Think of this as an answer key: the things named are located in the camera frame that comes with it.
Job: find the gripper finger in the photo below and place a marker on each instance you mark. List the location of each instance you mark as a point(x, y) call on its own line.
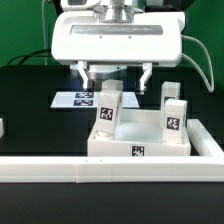
point(88, 84)
point(147, 72)

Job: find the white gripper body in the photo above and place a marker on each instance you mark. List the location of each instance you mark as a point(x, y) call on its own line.
point(116, 32)

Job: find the white square table top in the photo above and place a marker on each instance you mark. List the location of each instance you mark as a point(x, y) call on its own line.
point(138, 134)

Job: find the white marker plate with tags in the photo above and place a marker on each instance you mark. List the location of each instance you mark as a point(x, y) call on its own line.
point(88, 100)

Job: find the white block at left edge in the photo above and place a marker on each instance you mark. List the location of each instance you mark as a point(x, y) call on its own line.
point(1, 128)

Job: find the white L-shaped obstacle fence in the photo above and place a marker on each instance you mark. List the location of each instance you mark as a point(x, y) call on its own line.
point(206, 166)

